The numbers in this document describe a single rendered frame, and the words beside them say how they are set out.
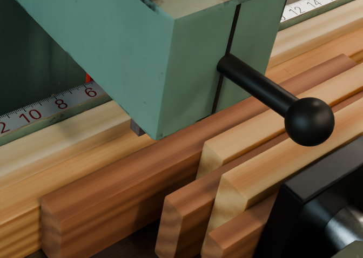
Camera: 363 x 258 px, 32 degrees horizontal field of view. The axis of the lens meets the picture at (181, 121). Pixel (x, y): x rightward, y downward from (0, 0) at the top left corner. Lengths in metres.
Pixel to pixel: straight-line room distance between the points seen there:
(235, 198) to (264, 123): 0.07
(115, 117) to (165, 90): 0.11
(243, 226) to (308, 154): 0.06
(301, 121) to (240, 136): 0.12
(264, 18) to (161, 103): 0.06
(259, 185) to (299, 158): 0.03
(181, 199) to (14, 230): 0.09
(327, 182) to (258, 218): 0.04
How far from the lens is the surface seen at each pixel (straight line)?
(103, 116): 0.37
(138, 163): 0.35
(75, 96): 0.38
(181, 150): 0.36
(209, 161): 0.36
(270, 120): 0.38
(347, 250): 0.33
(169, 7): 0.25
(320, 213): 0.32
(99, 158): 0.36
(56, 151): 0.35
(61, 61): 0.57
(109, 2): 0.28
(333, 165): 0.31
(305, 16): 0.49
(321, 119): 0.25
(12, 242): 0.35
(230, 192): 0.32
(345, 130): 0.37
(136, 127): 0.36
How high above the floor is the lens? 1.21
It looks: 43 degrees down
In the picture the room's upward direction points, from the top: 11 degrees clockwise
